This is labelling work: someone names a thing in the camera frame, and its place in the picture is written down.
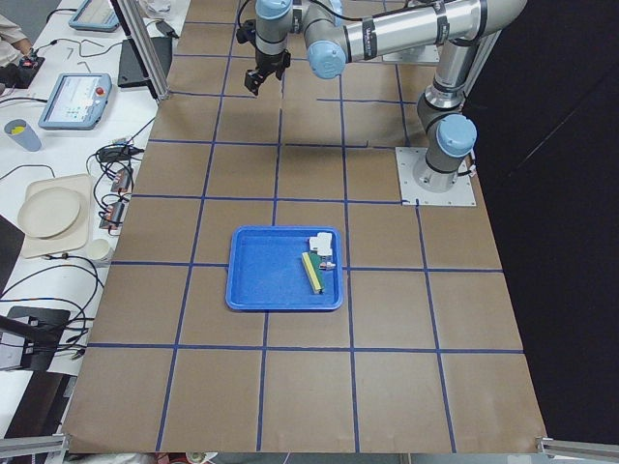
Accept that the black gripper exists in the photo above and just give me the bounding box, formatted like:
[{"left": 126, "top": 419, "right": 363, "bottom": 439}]
[{"left": 244, "top": 49, "right": 291, "bottom": 97}]

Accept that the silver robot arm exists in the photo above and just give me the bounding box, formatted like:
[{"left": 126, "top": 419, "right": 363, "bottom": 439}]
[{"left": 236, "top": 0, "right": 526, "bottom": 192}]

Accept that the black power adapter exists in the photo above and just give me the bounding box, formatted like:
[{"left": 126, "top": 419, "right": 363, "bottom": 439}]
[{"left": 156, "top": 20, "right": 180, "bottom": 39}]

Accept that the black laptop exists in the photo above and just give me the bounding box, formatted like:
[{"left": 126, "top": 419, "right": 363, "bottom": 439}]
[{"left": 117, "top": 37, "right": 173, "bottom": 88}]

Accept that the far blue teach pendant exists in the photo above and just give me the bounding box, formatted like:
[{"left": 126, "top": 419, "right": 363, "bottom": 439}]
[{"left": 69, "top": 0, "right": 120, "bottom": 33}]

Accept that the blue teach pendant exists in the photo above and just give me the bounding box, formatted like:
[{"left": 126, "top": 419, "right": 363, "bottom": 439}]
[
  {"left": 38, "top": 73, "right": 112, "bottom": 131},
  {"left": 69, "top": 0, "right": 120, "bottom": 33}
]

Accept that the white electrical relay block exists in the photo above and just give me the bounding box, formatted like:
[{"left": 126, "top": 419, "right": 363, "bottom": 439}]
[{"left": 309, "top": 232, "right": 333, "bottom": 259}]

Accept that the near blue teach pendant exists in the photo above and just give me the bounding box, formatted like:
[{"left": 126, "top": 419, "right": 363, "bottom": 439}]
[{"left": 38, "top": 73, "right": 112, "bottom": 131}]

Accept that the blue plastic tray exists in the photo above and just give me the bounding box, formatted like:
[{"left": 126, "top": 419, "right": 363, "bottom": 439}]
[{"left": 225, "top": 225, "right": 343, "bottom": 312}]

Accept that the green yellow terminal block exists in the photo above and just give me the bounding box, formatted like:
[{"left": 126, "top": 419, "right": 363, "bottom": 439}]
[{"left": 301, "top": 251, "right": 336, "bottom": 294}]

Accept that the white paper cup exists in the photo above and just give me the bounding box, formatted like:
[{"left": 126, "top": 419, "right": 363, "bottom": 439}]
[{"left": 86, "top": 239, "right": 114, "bottom": 268}]

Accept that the beige rectangular tray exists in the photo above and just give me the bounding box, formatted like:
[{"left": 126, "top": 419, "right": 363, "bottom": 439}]
[{"left": 19, "top": 174, "right": 93, "bottom": 258}]

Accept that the grey blue plastic cup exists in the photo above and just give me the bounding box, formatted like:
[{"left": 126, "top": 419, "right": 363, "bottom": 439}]
[{"left": 4, "top": 119, "right": 42, "bottom": 152}]

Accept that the beige round plate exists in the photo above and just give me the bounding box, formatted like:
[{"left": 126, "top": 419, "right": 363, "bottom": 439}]
[{"left": 17, "top": 188, "right": 80, "bottom": 238}]

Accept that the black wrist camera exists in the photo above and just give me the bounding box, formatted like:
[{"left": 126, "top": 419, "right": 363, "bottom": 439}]
[{"left": 236, "top": 19, "right": 256, "bottom": 46}]

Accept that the aluminium frame post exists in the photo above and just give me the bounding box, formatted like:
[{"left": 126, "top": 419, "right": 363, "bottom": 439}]
[{"left": 110, "top": 0, "right": 169, "bottom": 102}]

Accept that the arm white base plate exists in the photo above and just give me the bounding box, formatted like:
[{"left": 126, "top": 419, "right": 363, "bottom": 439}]
[
  {"left": 382, "top": 44, "right": 440, "bottom": 67},
  {"left": 396, "top": 147, "right": 477, "bottom": 207}
]

